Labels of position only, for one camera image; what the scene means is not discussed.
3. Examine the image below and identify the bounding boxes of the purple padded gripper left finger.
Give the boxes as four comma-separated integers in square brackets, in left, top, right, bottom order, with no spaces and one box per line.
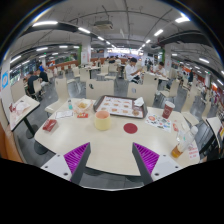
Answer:
[40,142,92,186]

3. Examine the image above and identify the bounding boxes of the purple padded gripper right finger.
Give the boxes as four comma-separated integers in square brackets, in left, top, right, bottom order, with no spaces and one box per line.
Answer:
[131,142,184,186]

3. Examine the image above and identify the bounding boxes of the red round coaster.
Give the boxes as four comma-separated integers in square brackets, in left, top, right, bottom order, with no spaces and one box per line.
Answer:
[123,123,138,134]

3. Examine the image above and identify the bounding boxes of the colourful paper placemat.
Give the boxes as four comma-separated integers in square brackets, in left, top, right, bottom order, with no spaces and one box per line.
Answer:
[145,113,172,132]

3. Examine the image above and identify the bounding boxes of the small red sauce packet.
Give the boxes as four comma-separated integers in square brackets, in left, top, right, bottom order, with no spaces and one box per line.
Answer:
[77,113,88,118]

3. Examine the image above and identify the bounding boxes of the plastic bottle with orange drink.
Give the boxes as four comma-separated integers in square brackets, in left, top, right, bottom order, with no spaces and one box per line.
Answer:
[171,126,198,158]

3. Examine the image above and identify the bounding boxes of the red packet on table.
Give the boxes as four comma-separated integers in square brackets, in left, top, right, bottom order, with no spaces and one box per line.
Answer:
[43,119,57,132]

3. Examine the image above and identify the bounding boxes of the cream yellow cup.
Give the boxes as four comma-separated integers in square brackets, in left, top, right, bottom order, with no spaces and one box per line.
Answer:
[94,111,111,131]

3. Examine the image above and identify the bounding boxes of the white receipt paper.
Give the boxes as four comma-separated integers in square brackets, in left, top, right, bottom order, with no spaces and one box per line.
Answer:
[55,111,73,119]

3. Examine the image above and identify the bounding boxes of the paper food wrapper with food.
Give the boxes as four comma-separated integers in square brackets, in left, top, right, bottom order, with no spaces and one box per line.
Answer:
[73,99,92,114]

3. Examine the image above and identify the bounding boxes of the red paper drink cup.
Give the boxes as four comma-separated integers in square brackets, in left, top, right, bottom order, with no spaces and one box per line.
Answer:
[162,101,175,119]

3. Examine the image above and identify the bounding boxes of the white crumpled napkin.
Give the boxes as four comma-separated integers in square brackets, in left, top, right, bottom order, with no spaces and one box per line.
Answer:
[134,97,144,106]

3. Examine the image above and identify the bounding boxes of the dark food tray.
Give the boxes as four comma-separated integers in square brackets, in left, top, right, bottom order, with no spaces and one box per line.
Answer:
[93,95,147,119]

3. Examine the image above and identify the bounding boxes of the beige chair right back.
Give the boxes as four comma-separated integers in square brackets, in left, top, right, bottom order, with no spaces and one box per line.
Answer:
[127,82,156,107]

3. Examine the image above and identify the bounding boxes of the beige chair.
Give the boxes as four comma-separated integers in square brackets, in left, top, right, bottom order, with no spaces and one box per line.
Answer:
[127,82,156,107]
[45,78,70,114]
[86,79,114,100]

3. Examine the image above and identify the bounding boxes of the beige chair middle back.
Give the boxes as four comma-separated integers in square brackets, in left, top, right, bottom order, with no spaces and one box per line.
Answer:
[86,79,114,100]

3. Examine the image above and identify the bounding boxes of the left side table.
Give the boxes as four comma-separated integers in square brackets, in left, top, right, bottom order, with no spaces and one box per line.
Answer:
[9,95,40,139]

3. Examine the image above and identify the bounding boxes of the beige chair left back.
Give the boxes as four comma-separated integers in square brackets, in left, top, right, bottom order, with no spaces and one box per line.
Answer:
[45,78,70,114]

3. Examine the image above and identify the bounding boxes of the man in white shirt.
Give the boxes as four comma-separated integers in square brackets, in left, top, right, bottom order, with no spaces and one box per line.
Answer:
[125,58,140,83]

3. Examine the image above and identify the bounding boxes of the person in black shirt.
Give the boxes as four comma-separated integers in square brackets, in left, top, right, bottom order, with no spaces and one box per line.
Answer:
[27,71,42,95]

